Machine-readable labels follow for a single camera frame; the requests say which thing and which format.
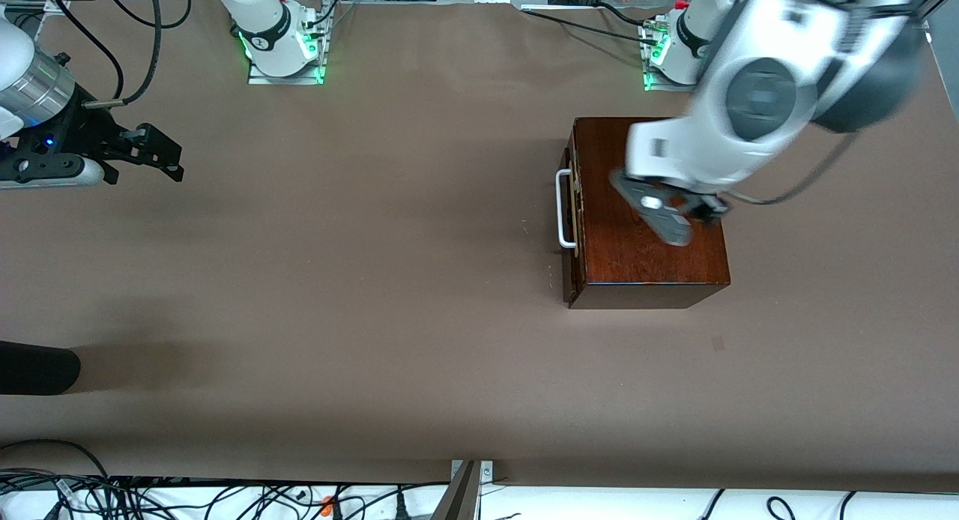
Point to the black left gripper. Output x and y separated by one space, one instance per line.
708 207

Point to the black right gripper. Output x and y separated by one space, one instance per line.
84 132

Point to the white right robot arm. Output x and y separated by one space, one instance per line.
270 25

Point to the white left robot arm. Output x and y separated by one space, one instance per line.
757 100

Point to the dark brown wooden cabinet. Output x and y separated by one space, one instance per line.
644 258

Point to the black cylinder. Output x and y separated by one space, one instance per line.
37 368

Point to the brown paper table cover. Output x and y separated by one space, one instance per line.
374 318

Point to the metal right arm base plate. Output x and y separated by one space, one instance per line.
258 79

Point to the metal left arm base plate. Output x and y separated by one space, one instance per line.
659 86

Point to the metal frame post with bracket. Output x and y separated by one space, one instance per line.
461 497

